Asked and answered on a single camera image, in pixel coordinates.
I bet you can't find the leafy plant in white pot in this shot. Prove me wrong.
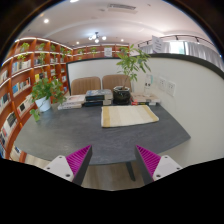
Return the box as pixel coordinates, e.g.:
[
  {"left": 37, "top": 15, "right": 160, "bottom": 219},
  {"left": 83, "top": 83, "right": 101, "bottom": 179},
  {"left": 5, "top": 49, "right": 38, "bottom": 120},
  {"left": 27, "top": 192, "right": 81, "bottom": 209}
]
[{"left": 30, "top": 77, "right": 65, "bottom": 121}]

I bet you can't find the orange wooden bookshelf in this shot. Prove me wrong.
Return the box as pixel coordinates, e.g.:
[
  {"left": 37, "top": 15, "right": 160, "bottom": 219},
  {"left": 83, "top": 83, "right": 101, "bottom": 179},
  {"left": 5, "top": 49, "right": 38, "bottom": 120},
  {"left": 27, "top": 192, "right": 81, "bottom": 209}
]
[{"left": 0, "top": 37, "right": 127, "bottom": 162}]

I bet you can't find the green plant in black pot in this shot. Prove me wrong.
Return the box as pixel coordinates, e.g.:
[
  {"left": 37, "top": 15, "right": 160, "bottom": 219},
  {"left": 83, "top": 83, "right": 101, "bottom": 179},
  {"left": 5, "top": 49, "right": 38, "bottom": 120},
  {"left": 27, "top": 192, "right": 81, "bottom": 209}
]
[{"left": 113, "top": 45, "right": 150, "bottom": 105}]

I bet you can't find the ceiling chandelier lamp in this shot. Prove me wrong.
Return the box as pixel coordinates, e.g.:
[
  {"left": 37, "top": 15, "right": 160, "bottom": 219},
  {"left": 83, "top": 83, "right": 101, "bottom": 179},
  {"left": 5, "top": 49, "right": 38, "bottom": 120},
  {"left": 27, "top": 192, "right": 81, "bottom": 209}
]
[{"left": 89, "top": 33, "right": 107, "bottom": 43}]

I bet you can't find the white curtain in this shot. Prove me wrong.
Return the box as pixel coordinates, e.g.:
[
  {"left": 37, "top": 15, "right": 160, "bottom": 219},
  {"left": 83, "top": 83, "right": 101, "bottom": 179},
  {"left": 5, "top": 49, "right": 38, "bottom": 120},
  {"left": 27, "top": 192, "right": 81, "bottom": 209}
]
[{"left": 139, "top": 40, "right": 224, "bottom": 71}]

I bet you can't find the white wall socket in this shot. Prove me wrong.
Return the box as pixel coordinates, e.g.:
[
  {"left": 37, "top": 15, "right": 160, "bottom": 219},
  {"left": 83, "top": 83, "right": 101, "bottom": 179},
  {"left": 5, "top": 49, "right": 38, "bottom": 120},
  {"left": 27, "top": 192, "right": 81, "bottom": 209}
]
[{"left": 166, "top": 81, "right": 176, "bottom": 96}]

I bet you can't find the left tan chair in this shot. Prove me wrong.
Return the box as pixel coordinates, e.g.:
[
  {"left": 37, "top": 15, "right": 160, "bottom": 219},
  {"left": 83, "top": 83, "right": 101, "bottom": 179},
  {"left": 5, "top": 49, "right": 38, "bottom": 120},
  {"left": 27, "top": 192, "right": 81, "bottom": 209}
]
[{"left": 71, "top": 76, "right": 101, "bottom": 95}]

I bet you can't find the white book stack left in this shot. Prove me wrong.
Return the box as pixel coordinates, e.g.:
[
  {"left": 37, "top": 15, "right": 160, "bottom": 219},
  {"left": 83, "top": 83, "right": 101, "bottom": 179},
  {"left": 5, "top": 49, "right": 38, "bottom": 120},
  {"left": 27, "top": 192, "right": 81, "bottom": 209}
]
[{"left": 58, "top": 94, "right": 85, "bottom": 110}]

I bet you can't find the dark book stack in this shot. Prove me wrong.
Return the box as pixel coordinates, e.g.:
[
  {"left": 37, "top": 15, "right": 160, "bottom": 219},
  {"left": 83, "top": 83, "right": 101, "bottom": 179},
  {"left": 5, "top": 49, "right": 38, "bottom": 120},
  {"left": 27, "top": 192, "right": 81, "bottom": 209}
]
[{"left": 84, "top": 89, "right": 113, "bottom": 106}]

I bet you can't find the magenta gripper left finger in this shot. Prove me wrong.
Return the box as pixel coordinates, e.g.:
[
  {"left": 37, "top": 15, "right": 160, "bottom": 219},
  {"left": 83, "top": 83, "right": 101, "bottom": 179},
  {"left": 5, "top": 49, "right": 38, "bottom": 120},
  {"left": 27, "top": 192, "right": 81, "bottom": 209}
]
[{"left": 44, "top": 145, "right": 92, "bottom": 185}]

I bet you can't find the right tan chair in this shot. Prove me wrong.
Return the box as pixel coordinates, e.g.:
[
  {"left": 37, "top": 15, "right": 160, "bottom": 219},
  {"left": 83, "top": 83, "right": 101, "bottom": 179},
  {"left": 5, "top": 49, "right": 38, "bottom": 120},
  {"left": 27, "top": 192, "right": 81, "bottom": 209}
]
[{"left": 102, "top": 74, "right": 131, "bottom": 90}]

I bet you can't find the book stack right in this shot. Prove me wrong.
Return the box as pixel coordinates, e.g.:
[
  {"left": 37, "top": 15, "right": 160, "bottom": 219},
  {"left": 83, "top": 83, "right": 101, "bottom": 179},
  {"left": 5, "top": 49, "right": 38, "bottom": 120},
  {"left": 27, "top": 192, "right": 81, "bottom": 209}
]
[{"left": 131, "top": 93, "right": 161, "bottom": 106}]

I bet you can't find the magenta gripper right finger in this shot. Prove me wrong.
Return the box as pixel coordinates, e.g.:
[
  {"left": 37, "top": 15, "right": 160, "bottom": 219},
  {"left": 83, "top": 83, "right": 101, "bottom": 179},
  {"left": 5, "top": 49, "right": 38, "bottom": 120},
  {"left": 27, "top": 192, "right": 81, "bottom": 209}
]
[{"left": 135, "top": 145, "right": 182, "bottom": 185}]

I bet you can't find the white hanging sign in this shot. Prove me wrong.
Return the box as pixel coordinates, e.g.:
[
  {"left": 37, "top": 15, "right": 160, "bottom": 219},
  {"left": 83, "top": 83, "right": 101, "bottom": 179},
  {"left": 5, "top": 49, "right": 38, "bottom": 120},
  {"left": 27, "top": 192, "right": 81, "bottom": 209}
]
[{"left": 152, "top": 36, "right": 163, "bottom": 53}]

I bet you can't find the tan chair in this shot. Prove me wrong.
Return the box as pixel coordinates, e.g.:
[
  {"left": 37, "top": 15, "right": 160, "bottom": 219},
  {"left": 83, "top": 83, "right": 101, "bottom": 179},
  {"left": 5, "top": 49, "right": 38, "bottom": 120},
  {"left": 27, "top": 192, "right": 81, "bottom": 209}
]
[
  {"left": 71, "top": 76, "right": 101, "bottom": 95},
  {"left": 102, "top": 74, "right": 131, "bottom": 90}
]

